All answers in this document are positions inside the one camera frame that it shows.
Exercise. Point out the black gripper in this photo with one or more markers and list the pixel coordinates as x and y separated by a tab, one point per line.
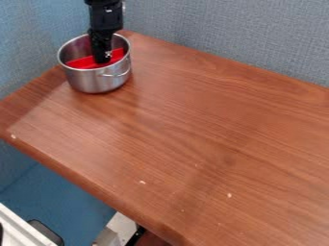
106	21

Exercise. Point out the red plastic block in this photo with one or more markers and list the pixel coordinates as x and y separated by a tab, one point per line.
89	63

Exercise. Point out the metal pot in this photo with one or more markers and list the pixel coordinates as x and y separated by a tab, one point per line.
95	80

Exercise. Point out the white box bottom left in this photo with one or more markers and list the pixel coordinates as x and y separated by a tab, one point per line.
19	232

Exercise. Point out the white table leg bracket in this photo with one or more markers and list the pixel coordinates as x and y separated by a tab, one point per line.
122	232

